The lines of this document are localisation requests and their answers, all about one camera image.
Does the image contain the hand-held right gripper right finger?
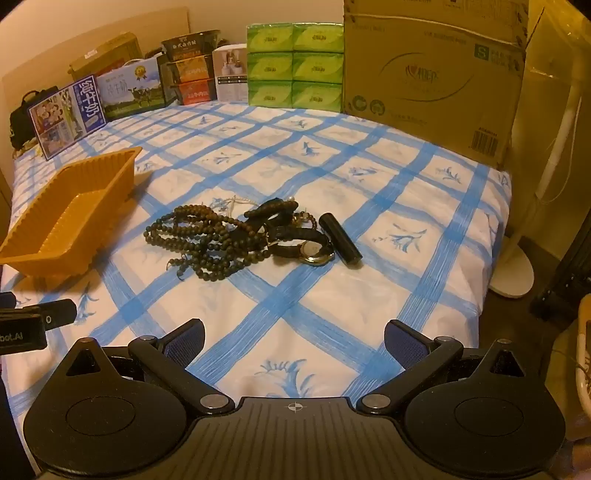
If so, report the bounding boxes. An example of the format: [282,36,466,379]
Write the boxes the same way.
[357,319,528,414]

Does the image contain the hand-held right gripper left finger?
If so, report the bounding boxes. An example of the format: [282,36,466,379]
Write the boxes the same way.
[62,318,236,414]

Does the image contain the dark wooden bead necklace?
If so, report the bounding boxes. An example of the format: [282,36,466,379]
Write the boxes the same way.
[144,204,274,282]

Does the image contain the orange plastic tray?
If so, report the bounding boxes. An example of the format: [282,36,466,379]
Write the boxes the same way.
[0,147,143,278]

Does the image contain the black cylinder tube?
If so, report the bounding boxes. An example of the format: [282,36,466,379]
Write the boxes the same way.
[320,212,363,265]

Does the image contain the black strap wristwatch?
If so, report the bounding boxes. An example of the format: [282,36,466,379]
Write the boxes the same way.
[267,227,336,268]

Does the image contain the brown bead bracelet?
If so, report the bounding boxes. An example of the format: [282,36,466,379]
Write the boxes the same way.
[292,210,325,237]

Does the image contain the black bead bracelet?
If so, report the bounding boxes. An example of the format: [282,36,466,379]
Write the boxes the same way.
[244,197,297,232]

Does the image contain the blue checked bedsheet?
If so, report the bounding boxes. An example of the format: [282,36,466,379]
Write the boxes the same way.
[0,99,514,418]

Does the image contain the wooden wardrobe door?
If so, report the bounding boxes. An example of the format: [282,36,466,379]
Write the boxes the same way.
[0,156,15,219]

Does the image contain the white fan stand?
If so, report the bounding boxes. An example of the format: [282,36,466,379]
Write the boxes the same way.
[488,59,585,297]

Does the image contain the beige plastic basket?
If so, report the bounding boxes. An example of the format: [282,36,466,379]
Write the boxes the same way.
[551,294,591,445]

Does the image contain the dark object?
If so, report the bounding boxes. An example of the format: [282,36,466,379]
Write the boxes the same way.
[529,217,591,317]

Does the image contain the black bag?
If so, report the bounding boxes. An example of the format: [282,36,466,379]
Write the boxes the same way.
[9,89,54,151]

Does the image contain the blue cartoon milk box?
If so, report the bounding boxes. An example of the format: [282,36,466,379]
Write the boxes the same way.
[27,74,108,161]

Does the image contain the green cow milk box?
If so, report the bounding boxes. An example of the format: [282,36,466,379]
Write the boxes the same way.
[96,57,167,122]

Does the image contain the red label meal bowl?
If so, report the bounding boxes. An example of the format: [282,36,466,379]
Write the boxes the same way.
[170,78,217,105]

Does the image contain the small cardboard box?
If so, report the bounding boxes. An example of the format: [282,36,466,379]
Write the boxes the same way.
[69,32,144,84]

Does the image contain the large cardboard box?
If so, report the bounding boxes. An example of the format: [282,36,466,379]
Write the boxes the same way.
[342,0,551,171]

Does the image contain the white product box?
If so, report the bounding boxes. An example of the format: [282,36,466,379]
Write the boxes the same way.
[212,44,250,103]

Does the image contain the orange label meal bowl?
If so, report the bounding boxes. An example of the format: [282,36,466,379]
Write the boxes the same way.
[166,53,217,86]

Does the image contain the black instant meal bowl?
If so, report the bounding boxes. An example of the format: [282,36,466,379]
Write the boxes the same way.
[161,28,222,61]

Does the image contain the stack of green tissue packs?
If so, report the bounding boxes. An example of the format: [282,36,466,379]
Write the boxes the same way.
[246,21,346,112]

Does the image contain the light wooden headboard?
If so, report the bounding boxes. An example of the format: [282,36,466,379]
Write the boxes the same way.
[1,6,191,95]

